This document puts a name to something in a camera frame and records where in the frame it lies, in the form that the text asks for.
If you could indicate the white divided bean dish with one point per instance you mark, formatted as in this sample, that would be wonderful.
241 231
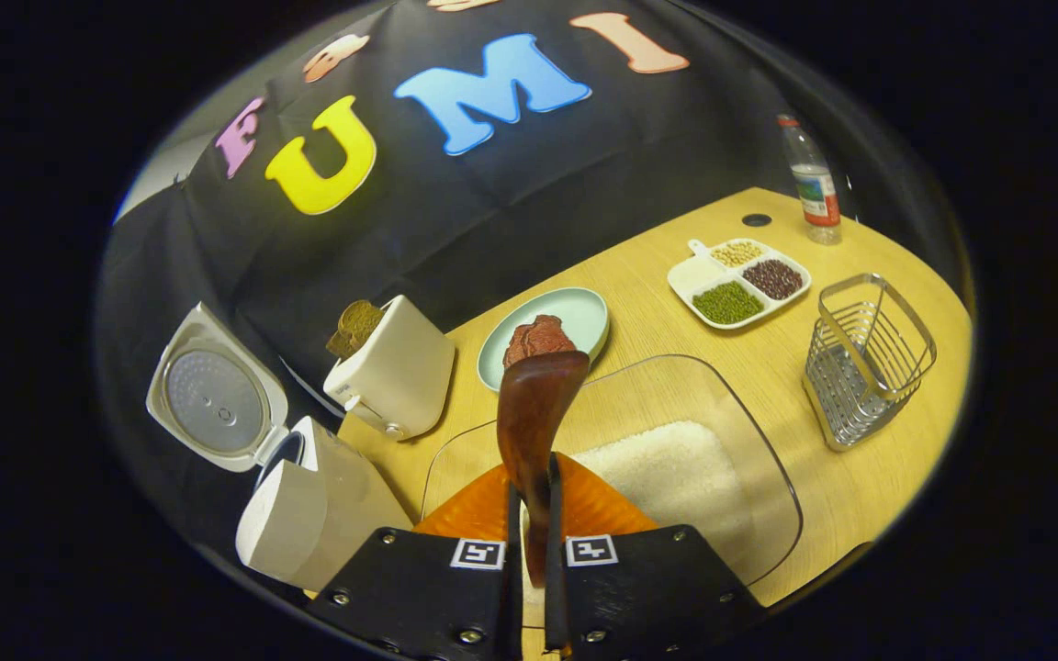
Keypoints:
699 275

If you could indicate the white rice cooker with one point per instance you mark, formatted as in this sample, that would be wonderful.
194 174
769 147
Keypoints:
309 523

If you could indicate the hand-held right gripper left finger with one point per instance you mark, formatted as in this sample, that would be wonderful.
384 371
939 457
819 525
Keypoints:
419 597

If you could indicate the red meat slice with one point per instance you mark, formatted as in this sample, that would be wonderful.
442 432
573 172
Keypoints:
538 338

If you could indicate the black backdrop cloth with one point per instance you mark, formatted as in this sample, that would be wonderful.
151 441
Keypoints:
455 211

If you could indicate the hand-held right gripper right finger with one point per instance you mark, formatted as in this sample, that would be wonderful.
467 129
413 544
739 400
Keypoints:
648 597

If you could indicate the brown toast slice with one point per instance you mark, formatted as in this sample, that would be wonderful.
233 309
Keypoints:
354 326

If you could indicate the pale green plate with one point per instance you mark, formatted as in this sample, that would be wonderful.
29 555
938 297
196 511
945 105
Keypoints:
575 317

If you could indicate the brown wooden spoon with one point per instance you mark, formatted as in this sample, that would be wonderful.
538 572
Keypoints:
534 413

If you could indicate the white rice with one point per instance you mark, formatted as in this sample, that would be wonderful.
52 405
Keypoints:
667 477

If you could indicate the cream white toaster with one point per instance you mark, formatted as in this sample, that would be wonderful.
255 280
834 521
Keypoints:
400 376

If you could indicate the clear rice container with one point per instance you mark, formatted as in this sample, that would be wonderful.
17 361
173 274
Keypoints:
639 390

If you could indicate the clear plastic water bottle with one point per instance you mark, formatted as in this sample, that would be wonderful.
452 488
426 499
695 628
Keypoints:
814 193

